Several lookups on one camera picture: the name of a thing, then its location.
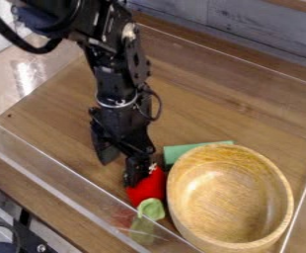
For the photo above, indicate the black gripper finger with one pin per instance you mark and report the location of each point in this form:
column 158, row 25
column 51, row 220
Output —
column 108, row 151
column 138, row 168

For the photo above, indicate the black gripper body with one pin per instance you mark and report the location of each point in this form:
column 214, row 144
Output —
column 126, row 126

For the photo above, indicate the red felt strawberry toy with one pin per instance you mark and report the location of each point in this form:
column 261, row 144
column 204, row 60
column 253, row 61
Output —
column 148, row 195

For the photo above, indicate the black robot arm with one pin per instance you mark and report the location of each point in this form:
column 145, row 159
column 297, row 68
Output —
column 102, row 26

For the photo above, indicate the green rectangular block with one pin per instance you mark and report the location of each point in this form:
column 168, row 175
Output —
column 174, row 151

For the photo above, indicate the wooden bowl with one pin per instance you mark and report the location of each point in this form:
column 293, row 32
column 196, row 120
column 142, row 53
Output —
column 229, row 198

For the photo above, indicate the black clamp base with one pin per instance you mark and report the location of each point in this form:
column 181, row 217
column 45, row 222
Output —
column 31, row 243

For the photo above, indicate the clear acrylic front wall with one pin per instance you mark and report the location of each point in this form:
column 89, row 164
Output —
column 97, row 222

